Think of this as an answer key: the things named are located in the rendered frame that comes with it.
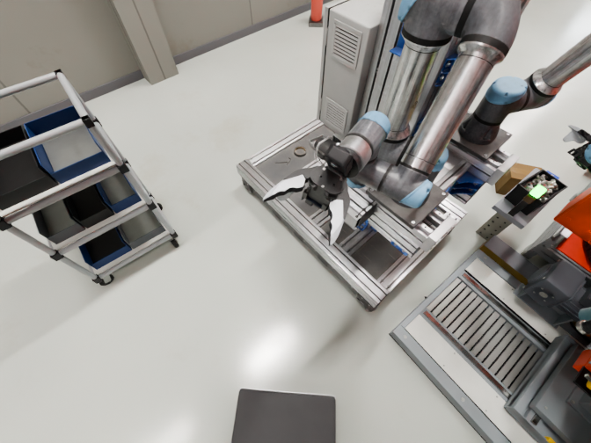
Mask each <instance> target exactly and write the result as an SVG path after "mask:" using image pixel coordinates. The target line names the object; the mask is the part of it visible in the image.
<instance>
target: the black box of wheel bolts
mask: <svg viewBox="0 0 591 443"><path fill-rule="evenodd" d="M538 185H541V186H542V187H544V188H545V189H547V191H546V192H545V193H544V194H542V195H541V196H540V197H539V198H537V199H536V200H535V201H534V202H532V203H531V204H528V205H527V206H526V207H525V208H523V209H522V210H521V211H522V212H523V213H524V214H525V215H528V214H530V213H532V212H534V211H535V210H537V209H538V208H539V207H541V206H542V205H543V204H546V203H547V202H548V201H550V200H551V199H552V198H554V197H555V196H556V195H558V194H559V193H560V192H562V191H564V190H565V189H566V188H567V187H568V186H567V185H565V184H563V183H562V182H561V181H559V180H558V179H557V178H555V177H553V176H552V175H551V174H550V173H549V172H547V171H546V170H544V169H542V170H540V171H539V172H537V173H535V174H534V175H532V176H530V177H529V178H526V179H525V180H523V181H522V182H521V183H519V184H518V185H517V186H516V187H515V188H514V189H513V190H512V191H511V192H510V193H509V194H508V195H507V196H506V197H505V199H507V200H508V201H509V202H510V203H512V204H513V205H514V206H516V205H517V204H518V203H520V202H521V201H522V199H523V198H524V197H525V196H526V195H527V194H528V193H529V192H531V191H532V190H533V189H534V188H535V187H537V186H538Z"/></svg>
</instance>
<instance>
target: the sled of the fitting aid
mask: <svg viewBox="0 0 591 443"><path fill-rule="evenodd" d="M573 345H579V344H578V343H577V342H576V341H575V340H573V339H572V338H571V337H570V336H568V335H564V336H560V337H555V338H554V340H553V341H552V342H551V344H550V345H549V347H548V348H547V349H546V351H545V352H544V354H543V355H542V356H541V358H540V359H539V360H538V362H537V363H536V364H535V365H534V366H533V368H532V369H531V370H530V372H529V373H528V375H527V376H526V377H525V379H524V380H523V381H522V383H521V384H520V386H519V387H518V388H517V390H516V391H515V392H514V393H513V394H512V396H511V397H510V398H509V400H508V401H507V403H506V404H505V405H504V408H505V409H506V410H507V411H508V412H509V413H510V414H511V415H512V416H513V417H514V419H515V420H516V421H517V422H518V423H519V424H520V425H521V426H522V427H523V428H524V429H525V430H526V431H527V432H528V433H529V434H530V435H531V436H532V437H533V438H534V439H535V440H536V441H537V442H538V443H565V442H564V441H563V440H562V439H561V438H560V437H559V436H558V435H557V434H556V433H555V432H554V431H553V430H552V429H551V428H550V427H549V426H548V425H547V424H546V423H545V422H544V421H543V420H542V419H541V418H540V417H539V416H538V415H537V414H536V413H535V412H534V411H533V410H532V409H531V408H530V407H529V405H530V403H531V402H532V401H533V399H534V398H535V396H536V395H537V393H538V392H539V390H540V389H541V388H542V386H543V385H544V384H545V383H546V381H547V380H548V378H549V377H550V375H551V374H552V372H553V371H554V369H555V368H556V367H557V365H558V363H559V362H560V361H561V360H562V359H563V357H564V356H565V354H566V353H567V351H568V350H569V349H570V347H571V346H573ZM579 346H581V345H579ZM581 347H582V346H581ZM582 348H583V347H582ZM583 349H584V348H583ZM584 350H586V349H584Z"/></svg>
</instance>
